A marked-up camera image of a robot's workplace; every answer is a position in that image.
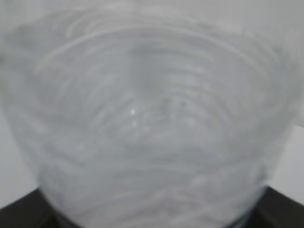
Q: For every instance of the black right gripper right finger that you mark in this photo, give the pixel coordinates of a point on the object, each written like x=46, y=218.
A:
x=275, y=210

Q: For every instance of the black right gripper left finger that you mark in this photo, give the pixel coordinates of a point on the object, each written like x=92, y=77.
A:
x=30, y=211

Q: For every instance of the clear plastic water bottle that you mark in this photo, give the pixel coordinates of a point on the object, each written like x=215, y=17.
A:
x=151, y=113

